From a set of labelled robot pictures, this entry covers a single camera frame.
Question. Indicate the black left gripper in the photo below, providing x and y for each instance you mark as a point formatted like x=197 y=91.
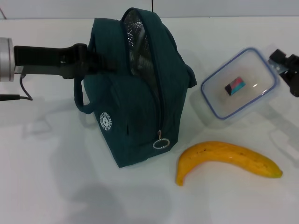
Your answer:
x=46 y=59

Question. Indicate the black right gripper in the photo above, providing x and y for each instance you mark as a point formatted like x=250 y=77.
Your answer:
x=294 y=77

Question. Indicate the clear blue-rimmed food container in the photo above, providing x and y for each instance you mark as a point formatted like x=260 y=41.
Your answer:
x=240 y=77

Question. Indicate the dark teal lunch bag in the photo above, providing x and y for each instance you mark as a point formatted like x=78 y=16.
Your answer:
x=170 y=93

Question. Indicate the yellow banana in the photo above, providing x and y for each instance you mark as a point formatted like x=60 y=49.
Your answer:
x=222 y=152

